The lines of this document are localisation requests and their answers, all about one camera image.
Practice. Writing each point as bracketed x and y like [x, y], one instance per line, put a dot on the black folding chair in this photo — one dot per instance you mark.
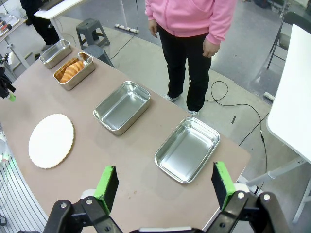
[295, 20]

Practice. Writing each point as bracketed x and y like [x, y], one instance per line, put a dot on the white power strip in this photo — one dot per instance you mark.
[269, 95]
[126, 28]

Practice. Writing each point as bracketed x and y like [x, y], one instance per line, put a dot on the person's left forearm pink sleeve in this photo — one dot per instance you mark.
[222, 28]

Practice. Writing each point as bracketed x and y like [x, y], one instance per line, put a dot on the cluttered white side table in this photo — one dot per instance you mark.
[9, 26]

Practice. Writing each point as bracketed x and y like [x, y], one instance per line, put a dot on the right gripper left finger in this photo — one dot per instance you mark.
[107, 189]

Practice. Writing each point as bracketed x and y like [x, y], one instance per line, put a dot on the white table with white legs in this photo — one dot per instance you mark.
[60, 8]

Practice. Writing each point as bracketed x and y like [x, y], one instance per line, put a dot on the steel tray with white residue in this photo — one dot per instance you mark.
[57, 58]

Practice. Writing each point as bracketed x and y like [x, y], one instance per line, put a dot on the grey plastic stool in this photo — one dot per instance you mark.
[90, 24]
[97, 52]

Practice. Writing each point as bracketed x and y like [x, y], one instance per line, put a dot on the large white table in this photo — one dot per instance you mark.
[291, 97]

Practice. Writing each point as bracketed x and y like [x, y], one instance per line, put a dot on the rectangular steel tray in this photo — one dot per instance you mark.
[80, 80]
[121, 109]
[187, 150]

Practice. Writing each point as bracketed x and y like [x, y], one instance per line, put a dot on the person in pink hoodie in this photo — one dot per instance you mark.
[189, 17]

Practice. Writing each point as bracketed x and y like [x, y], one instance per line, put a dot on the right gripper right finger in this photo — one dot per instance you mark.
[224, 184]

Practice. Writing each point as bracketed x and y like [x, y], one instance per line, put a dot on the person's left hand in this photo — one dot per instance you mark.
[210, 48]

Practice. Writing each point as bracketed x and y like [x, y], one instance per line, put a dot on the golden croissant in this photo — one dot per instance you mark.
[71, 70]

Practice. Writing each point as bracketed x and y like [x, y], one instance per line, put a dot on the person's right forearm pink sleeve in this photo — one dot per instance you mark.
[151, 11]

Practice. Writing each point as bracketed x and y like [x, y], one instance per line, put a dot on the black tape strip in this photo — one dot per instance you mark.
[234, 119]

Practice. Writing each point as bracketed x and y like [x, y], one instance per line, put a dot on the person in black clothes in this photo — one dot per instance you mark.
[41, 24]

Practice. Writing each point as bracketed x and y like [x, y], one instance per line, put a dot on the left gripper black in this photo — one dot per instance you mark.
[3, 85]

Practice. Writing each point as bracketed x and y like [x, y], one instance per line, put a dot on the grey ridged panel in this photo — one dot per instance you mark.
[14, 199]

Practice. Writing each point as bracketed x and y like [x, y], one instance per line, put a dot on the person's right hand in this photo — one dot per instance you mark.
[153, 28]

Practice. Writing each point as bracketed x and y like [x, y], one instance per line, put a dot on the white scalloped plate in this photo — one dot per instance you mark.
[51, 140]

